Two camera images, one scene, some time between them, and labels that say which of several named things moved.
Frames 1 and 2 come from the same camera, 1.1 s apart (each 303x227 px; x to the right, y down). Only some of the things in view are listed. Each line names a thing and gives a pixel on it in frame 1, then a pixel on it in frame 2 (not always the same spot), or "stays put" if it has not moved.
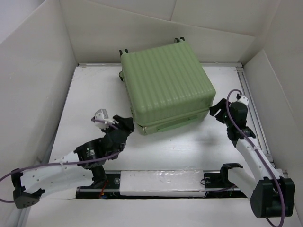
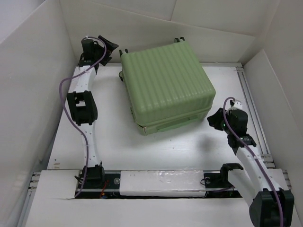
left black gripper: [125, 124] to [110, 47]
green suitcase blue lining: [168, 88] stays put
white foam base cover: [181, 183] stays put
